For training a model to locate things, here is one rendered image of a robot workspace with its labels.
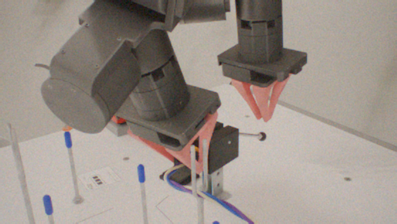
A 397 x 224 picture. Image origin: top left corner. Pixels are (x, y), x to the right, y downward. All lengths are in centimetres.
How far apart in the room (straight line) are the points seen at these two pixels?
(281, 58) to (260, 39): 4
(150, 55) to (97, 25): 6
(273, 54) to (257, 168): 17
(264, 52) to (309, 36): 155
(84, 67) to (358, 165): 45
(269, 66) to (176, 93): 16
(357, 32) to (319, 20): 22
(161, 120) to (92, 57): 13
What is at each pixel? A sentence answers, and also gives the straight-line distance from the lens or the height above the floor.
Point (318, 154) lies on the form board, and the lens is 67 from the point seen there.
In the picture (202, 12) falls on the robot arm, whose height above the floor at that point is 122.
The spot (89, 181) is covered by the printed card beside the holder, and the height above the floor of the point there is 118.
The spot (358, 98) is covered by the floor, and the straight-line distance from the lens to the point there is 181.
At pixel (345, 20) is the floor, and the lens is 203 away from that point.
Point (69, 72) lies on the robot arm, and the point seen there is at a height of 138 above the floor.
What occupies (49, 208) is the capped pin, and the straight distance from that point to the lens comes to 45.
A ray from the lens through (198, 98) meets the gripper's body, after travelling 42.
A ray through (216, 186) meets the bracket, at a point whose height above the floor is 110.
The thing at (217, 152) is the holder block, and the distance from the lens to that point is 50.
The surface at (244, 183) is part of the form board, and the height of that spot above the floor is 105.
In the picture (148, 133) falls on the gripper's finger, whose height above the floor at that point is 125.
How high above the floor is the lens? 151
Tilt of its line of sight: 42 degrees down
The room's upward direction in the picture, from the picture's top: 59 degrees counter-clockwise
